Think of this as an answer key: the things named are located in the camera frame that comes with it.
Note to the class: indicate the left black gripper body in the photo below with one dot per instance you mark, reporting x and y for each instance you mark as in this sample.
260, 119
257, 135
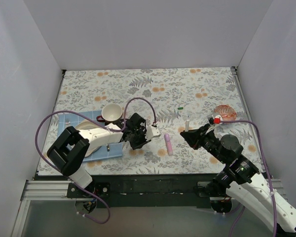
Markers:
140, 139

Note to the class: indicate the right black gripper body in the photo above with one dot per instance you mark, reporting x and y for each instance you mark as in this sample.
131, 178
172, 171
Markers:
198, 139

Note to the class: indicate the pink highlighter pen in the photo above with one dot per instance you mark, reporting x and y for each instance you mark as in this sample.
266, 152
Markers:
168, 144

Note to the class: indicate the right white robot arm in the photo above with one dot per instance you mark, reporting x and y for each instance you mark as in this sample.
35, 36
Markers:
243, 181

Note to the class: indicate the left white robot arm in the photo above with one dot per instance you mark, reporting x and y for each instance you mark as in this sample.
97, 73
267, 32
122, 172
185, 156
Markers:
71, 147

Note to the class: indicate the blue checked placemat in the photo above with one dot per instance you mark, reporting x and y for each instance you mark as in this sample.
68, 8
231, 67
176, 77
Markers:
101, 153

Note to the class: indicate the floral tablecloth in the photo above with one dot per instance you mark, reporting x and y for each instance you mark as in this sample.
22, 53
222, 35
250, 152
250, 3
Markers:
155, 94

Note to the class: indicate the white and red mug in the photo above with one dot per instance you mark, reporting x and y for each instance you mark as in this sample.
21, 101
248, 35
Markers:
110, 113

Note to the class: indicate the red patterned bowl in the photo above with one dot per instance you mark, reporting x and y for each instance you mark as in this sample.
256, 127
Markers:
226, 112

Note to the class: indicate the beige ringed plate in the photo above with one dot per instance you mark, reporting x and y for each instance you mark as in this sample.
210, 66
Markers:
85, 127

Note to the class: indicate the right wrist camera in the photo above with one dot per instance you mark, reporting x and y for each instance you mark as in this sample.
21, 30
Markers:
214, 119

